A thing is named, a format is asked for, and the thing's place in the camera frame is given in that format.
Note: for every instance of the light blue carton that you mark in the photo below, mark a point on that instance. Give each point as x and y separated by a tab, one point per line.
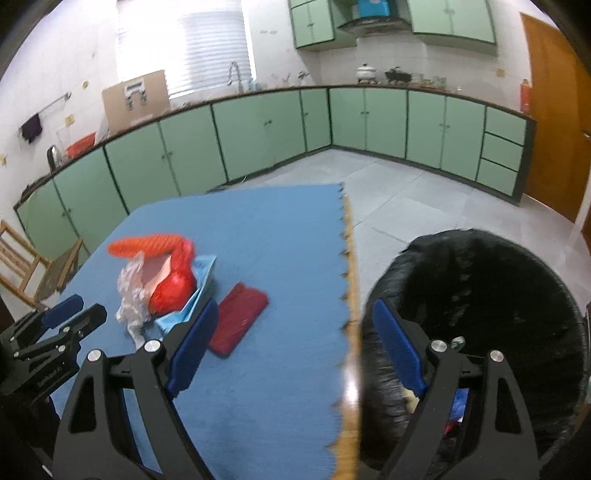
205	267

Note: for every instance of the metal towel rail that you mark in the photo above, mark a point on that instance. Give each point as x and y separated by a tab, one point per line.
57	102

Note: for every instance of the red plastic basin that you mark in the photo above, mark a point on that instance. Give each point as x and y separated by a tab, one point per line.
81	145

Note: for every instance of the blue foam mat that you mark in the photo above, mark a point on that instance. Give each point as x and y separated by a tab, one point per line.
277	300

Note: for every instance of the black wok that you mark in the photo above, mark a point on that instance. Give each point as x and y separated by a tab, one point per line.
398	75

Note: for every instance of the white cooking pot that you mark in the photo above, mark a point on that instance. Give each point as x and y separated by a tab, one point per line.
365	73

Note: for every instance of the bin with black bag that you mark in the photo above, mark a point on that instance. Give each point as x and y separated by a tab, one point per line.
485	286

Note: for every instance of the steel electric kettle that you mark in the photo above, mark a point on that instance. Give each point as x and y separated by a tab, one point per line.
53	159

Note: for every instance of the orange foam net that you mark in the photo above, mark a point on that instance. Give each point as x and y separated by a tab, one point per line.
152	242

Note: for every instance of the dark red wallet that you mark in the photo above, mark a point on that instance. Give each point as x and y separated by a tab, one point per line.
238	318

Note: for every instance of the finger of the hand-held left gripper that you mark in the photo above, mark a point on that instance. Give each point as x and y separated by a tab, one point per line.
64	310
90	318

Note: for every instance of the white window blind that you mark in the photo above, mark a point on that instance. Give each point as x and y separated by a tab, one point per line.
198	50

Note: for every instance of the blue plastic bag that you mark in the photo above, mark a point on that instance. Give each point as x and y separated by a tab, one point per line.
461	406

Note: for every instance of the cardboard box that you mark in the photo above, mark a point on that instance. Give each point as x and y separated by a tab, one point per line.
113	110

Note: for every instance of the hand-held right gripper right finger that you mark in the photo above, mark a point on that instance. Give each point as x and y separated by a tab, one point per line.
397	341

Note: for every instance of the clear plastic wrap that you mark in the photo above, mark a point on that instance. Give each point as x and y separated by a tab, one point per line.
131	300

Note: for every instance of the green wall cabinets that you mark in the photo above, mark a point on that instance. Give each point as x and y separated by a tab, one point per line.
452	18

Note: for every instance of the yellow sponge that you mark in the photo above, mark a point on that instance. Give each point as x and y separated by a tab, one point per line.
409	400

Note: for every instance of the red pouch with gold print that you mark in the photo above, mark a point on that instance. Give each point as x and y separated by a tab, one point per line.
173	293

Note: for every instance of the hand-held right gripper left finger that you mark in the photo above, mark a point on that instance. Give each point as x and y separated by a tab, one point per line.
194	341

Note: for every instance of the green base cabinets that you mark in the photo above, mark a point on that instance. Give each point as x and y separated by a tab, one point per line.
138	157

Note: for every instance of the dark hanging towel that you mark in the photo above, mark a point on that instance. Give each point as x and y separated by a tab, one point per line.
31	129

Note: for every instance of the black cooktop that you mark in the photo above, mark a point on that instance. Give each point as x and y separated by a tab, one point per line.
34	187

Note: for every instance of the blue box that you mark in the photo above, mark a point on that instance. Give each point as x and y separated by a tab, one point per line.
371	8

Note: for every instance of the wooden folding chair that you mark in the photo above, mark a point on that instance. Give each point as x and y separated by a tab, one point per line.
55	272

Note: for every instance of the metal kitchen faucet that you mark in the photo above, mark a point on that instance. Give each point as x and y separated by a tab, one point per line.
238	81

